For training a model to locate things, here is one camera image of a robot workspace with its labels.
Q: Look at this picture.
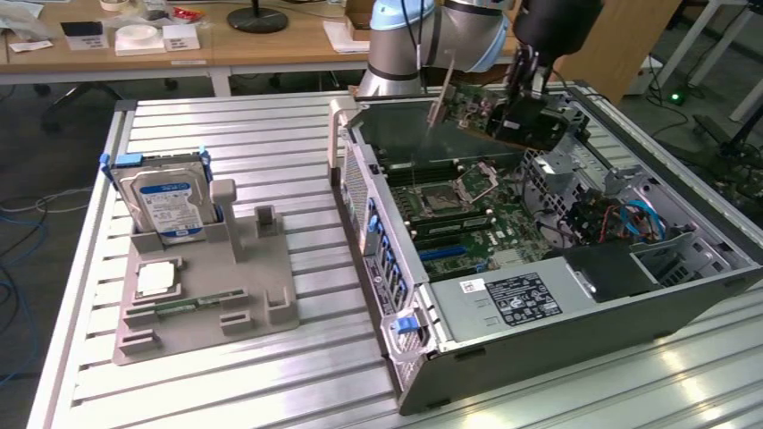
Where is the white box with tape roll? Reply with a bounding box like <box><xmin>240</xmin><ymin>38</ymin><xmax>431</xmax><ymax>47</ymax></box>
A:
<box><xmin>112</xmin><ymin>23</ymin><xmax>168</xmax><ymax>58</ymax></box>

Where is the green RAM stick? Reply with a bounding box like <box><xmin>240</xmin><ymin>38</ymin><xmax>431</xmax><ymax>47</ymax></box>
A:
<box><xmin>127</xmin><ymin>294</ymin><xmax>227</xmax><ymax>316</ymax></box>

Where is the white table frame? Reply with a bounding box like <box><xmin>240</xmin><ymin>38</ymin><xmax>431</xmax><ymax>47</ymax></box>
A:
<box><xmin>654</xmin><ymin>0</ymin><xmax>763</xmax><ymax>122</ymax></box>

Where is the green GPU with black fan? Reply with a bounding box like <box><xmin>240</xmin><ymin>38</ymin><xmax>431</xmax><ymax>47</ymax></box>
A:
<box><xmin>426</xmin><ymin>59</ymin><xmax>578</xmax><ymax>152</ymax></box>

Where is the cardboard box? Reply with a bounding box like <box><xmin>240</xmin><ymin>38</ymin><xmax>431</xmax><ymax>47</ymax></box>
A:
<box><xmin>344</xmin><ymin>0</ymin><xmax>376</xmax><ymax>30</ymax></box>

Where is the grey power supply unit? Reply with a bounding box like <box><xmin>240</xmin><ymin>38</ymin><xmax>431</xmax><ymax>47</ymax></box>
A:
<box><xmin>427</xmin><ymin>257</ymin><xmax>599</xmax><ymax>355</ymax></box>

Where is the installed RAM stick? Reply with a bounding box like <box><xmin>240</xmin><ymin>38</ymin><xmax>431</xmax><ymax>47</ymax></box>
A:
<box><xmin>410</xmin><ymin>215</ymin><xmax>495</xmax><ymax>237</ymax></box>

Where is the wooden desk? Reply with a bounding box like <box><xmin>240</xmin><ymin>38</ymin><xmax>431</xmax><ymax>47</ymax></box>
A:
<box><xmin>0</xmin><ymin>0</ymin><xmax>538</xmax><ymax>87</ymax></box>

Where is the white labelled box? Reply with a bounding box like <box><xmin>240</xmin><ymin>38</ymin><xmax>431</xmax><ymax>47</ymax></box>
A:
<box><xmin>162</xmin><ymin>23</ymin><xmax>203</xmax><ymax>52</ymax></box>

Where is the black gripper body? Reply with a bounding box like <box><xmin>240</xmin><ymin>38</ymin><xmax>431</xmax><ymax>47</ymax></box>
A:
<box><xmin>512</xmin><ymin>0</ymin><xmax>604</xmax><ymax>58</ymax></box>

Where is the silver CPU chip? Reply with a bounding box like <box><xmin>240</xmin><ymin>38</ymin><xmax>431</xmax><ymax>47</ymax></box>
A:
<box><xmin>135</xmin><ymin>262</ymin><xmax>182</xmax><ymax>299</ymax></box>

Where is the metal disk bay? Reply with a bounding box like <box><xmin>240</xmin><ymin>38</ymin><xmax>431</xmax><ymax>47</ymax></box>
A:
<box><xmin>516</xmin><ymin>133</ymin><xmax>599</xmax><ymax>203</ymax></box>

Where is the red wire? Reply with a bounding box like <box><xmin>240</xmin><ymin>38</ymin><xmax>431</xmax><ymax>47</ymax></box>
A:
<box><xmin>598</xmin><ymin>208</ymin><xmax>623</xmax><ymax>243</ymax></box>

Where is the white paper card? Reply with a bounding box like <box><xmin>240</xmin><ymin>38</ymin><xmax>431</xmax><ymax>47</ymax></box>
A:
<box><xmin>7</xmin><ymin>40</ymin><xmax>55</xmax><ymax>54</ymax></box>

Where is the metal socket cover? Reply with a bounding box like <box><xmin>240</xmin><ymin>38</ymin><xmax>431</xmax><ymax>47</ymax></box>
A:
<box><xmin>455</xmin><ymin>162</ymin><xmax>500</xmax><ymax>194</ymax></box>

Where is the black chair base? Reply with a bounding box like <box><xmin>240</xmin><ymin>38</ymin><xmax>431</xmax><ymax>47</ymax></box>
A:
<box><xmin>32</xmin><ymin>81</ymin><xmax>124</xmax><ymax>133</ymax></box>

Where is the hard disk with blue bracket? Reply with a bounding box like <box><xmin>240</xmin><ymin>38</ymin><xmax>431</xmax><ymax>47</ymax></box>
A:
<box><xmin>100</xmin><ymin>150</ymin><xmax>223</xmax><ymax>248</ymax></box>

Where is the black lamp base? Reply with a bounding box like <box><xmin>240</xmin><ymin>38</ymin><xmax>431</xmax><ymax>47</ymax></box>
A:
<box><xmin>226</xmin><ymin>0</ymin><xmax>291</xmax><ymax>35</ymax></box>

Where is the green motherboard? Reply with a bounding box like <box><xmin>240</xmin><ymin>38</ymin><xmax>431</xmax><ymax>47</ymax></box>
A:
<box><xmin>375</xmin><ymin>154</ymin><xmax>571</xmax><ymax>283</ymax></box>

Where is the blue expansion slot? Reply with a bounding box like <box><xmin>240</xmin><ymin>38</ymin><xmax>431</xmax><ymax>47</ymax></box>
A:
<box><xmin>419</xmin><ymin>245</ymin><xmax>467</xmax><ymax>264</ymax></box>

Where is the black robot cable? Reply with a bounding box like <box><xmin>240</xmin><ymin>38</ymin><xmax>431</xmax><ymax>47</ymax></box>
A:
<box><xmin>398</xmin><ymin>0</ymin><xmax>430</xmax><ymax>94</ymax></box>

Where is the wooden cabinet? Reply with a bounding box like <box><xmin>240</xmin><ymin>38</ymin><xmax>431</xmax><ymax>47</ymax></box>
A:
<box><xmin>492</xmin><ymin>0</ymin><xmax>686</xmax><ymax>105</ymax></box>

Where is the open black PC case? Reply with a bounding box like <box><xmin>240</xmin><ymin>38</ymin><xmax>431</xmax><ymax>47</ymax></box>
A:
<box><xmin>327</xmin><ymin>80</ymin><xmax>763</xmax><ymax>417</ymax></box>

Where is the black and white box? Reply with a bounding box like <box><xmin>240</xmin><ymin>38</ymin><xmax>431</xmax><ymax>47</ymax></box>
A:
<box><xmin>60</xmin><ymin>21</ymin><xmax>110</xmax><ymax>51</ymax></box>

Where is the blue SATA wire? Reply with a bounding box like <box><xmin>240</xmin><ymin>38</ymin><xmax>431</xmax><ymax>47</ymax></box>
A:
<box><xmin>618</xmin><ymin>199</ymin><xmax>668</xmax><ymax>243</ymax></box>

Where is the grey parts rack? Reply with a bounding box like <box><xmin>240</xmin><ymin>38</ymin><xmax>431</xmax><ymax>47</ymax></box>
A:
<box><xmin>112</xmin><ymin>177</ymin><xmax>303</xmax><ymax>367</ymax></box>

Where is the CPU socket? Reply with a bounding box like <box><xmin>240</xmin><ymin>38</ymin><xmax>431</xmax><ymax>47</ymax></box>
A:
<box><xmin>419</xmin><ymin>181</ymin><xmax>474</xmax><ymax>216</ymax></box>

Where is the white paper stack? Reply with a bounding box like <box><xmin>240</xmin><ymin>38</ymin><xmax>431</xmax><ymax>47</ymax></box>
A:
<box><xmin>322</xmin><ymin>19</ymin><xmax>372</xmax><ymax>55</ymax></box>

